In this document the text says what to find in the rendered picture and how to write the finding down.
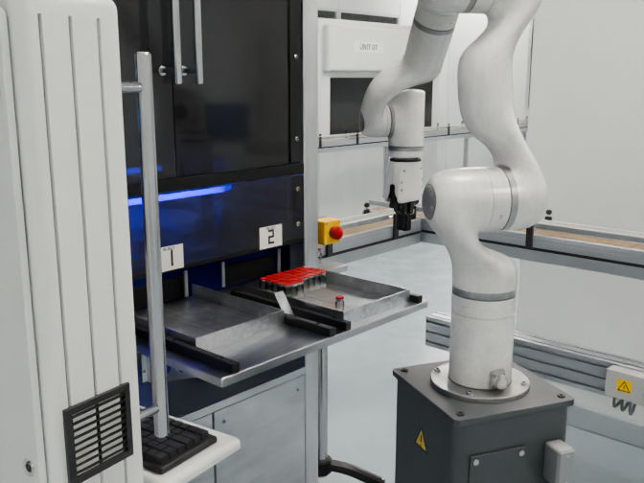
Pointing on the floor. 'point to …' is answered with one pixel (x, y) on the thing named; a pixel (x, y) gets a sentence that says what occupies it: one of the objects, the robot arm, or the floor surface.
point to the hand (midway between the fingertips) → (403, 221)
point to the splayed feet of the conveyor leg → (347, 471)
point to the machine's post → (305, 256)
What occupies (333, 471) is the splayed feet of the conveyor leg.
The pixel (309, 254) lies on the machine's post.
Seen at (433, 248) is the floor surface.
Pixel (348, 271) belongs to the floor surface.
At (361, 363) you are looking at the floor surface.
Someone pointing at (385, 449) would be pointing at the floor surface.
